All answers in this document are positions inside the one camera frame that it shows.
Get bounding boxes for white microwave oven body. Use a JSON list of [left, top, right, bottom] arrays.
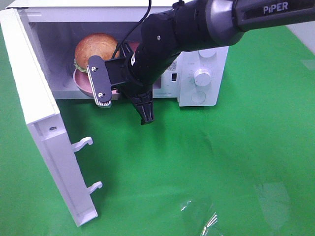
[[5, 0, 229, 107]]

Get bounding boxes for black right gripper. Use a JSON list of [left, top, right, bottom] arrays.
[[104, 42, 154, 125]]

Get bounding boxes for clear tape patch far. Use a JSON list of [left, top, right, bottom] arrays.
[[301, 59, 315, 71]]

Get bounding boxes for burger with lettuce and tomato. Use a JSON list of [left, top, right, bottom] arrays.
[[74, 33, 118, 73]]

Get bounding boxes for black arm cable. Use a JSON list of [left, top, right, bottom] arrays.
[[112, 0, 185, 59]]

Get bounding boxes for clear tape patch near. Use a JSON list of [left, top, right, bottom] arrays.
[[180, 195, 222, 236]]

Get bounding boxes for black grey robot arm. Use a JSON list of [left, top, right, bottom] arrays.
[[99, 0, 315, 124]]

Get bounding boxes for clear tape patch right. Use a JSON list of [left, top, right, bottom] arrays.
[[255, 182, 291, 230]]

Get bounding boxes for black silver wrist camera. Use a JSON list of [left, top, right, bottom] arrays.
[[87, 56, 112, 108]]

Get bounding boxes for white microwave knob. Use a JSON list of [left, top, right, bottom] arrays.
[[198, 49, 217, 58], [193, 68, 212, 87]]

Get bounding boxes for clear tape patch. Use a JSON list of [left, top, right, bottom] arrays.
[[180, 195, 222, 236], [255, 182, 291, 230], [301, 59, 315, 71]]

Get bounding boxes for pink round plate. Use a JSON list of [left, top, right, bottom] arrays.
[[73, 41, 139, 100]]

